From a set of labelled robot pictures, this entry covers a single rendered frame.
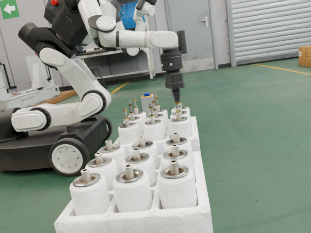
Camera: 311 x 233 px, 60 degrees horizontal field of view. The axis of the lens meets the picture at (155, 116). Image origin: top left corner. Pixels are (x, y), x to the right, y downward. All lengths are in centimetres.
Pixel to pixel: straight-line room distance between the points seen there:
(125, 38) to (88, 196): 66
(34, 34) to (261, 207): 137
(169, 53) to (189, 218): 68
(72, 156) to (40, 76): 352
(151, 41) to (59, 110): 78
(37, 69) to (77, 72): 333
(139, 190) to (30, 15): 666
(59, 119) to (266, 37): 545
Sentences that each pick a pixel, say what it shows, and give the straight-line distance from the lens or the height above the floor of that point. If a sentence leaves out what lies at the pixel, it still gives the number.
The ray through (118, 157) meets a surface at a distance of 94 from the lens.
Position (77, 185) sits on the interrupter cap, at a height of 25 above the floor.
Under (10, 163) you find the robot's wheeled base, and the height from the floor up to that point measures 8.
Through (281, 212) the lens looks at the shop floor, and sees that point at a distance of 101.
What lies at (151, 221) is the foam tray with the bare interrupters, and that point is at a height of 17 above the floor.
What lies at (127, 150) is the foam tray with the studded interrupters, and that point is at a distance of 120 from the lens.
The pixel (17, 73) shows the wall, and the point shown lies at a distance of 739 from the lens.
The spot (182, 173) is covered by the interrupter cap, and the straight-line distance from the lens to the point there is 69.
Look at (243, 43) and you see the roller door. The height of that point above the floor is 48.
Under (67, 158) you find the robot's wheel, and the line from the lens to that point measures 147.
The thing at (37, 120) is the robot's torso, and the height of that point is 28.
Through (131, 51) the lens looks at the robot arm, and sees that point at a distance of 178.
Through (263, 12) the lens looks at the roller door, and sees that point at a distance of 653.
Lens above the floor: 55
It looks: 13 degrees down
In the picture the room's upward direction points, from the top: 9 degrees counter-clockwise
